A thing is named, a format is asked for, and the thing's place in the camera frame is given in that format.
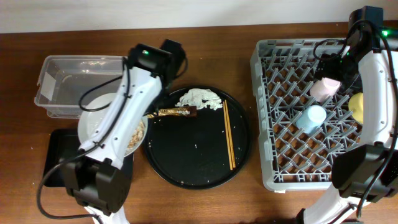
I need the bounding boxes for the pink cup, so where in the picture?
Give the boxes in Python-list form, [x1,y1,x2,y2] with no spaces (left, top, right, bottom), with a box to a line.
[310,77,341,103]

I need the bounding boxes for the grey dishwasher rack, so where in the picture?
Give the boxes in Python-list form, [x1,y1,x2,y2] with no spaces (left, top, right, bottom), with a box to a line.
[250,39,363,192]

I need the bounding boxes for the wooden chopstick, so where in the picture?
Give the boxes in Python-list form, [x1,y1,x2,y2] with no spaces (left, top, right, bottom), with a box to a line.
[223,100,234,170]
[226,101,236,169]

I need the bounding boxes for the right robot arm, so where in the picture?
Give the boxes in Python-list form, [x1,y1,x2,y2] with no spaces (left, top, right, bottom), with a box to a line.
[294,6,397,223]

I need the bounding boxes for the yellow bowl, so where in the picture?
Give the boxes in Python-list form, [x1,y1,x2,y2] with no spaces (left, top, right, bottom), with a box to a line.
[348,93,364,124]

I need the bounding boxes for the round black serving tray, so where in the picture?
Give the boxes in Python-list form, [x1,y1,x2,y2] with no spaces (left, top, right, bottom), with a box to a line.
[143,87,252,190]

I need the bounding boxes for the black rectangular tray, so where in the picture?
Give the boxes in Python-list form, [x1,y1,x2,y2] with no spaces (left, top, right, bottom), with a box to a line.
[43,128,134,187]

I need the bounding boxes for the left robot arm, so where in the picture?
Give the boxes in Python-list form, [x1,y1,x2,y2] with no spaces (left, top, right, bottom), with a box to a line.
[60,39,187,223]

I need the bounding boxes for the food scraps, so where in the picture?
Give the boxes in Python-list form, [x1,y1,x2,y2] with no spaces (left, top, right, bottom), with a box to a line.
[125,120,146,155]

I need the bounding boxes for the clear plastic bin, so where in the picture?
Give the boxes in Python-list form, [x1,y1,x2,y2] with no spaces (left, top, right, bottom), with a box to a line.
[34,55,122,119]

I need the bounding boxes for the light blue cup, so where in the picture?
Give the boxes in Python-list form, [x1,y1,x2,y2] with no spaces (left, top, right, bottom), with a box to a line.
[296,105,326,134]

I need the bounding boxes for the grey plate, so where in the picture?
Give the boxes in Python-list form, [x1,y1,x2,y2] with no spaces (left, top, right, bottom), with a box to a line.
[77,93,148,157]

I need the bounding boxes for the gold coffee sachet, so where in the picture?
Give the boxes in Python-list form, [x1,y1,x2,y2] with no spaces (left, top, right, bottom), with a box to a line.
[146,106,197,118]

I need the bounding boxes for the crumpled white napkin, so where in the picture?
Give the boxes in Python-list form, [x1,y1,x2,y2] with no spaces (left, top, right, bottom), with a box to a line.
[175,88,223,110]

